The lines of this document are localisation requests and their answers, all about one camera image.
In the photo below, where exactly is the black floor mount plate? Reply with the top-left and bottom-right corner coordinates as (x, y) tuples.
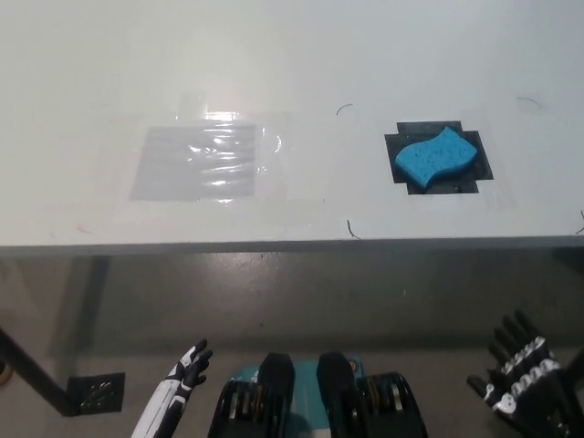
(67, 372), (127, 414)

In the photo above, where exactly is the clear plastic film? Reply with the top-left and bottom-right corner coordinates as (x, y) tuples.
(177, 92), (328, 214)

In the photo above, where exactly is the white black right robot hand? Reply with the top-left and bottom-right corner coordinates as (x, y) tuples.
(466, 309), (563, 423)

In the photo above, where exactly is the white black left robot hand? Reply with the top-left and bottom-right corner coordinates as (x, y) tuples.
(130, 338), (214, 438)

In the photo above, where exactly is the black tape patch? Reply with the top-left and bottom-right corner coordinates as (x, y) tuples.
(383, 120), (495, 197)

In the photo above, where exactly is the blue wavy sponge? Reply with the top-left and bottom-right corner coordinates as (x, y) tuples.
(394, 127), (478, 193)

